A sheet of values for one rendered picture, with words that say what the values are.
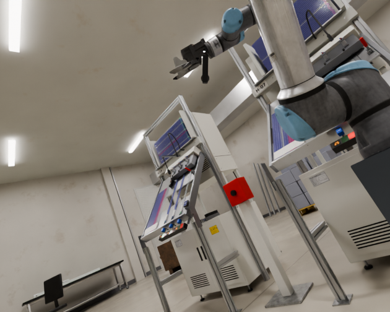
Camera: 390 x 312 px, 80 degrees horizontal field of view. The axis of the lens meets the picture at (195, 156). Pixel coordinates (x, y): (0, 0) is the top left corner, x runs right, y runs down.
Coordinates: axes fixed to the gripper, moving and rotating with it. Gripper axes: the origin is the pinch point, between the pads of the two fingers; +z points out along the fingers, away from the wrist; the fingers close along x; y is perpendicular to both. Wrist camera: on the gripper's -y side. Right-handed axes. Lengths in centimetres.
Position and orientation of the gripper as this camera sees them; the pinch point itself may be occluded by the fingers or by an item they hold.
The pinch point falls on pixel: (172, 77)
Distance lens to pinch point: 108.6
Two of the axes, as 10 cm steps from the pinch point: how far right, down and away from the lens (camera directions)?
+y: -4.9, -8.6, -1.3
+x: 0.0, 1.4, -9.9
